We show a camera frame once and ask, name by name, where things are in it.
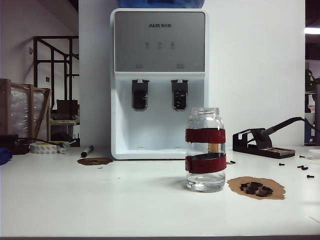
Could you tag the white tape roll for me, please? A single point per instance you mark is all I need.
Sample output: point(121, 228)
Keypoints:
point(42, 148)

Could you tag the orange metal canister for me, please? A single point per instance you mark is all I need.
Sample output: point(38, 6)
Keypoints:
point(214, 147)

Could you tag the brown cardboard box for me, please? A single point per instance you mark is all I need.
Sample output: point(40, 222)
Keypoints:
point(67, 106)

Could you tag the light wooden side table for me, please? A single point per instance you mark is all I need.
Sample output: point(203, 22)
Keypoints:
point(63, 121)

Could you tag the grey dispenser tap lever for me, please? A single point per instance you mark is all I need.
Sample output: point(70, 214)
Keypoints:
point(140, 98)
point(179, 98)

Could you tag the blue cloth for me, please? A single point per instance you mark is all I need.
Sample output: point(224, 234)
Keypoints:
point(4, 155)

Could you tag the ceiling light strip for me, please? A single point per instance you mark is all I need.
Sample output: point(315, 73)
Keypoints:
point(312, 29)

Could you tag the black marker pen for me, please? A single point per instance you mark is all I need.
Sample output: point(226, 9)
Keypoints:
point(87, 150)

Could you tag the wooden crate frame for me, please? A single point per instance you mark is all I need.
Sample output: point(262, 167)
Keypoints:
point(31, 112)

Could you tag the glass bottle with red bands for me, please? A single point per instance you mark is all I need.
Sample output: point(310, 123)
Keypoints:
point(205, 120)

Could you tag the grey pole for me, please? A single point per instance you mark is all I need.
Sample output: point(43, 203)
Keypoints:
point(317, 112)

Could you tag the black soldering iron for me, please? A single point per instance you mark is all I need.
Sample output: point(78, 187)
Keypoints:
point(275, 127)

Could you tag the black box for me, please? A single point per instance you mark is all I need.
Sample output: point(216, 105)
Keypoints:
point(10, 140)

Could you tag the black soldering iron stand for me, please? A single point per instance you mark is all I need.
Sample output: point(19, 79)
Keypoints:
point(275, 153)

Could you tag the black metal stair frame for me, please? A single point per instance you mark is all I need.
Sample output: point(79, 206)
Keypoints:
point(35, 75)

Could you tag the white AUX water dispenser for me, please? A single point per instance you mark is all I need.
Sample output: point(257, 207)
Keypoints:
point(160, 37)

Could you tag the green potted plant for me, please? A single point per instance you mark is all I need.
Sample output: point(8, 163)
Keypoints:
point(311, 81)

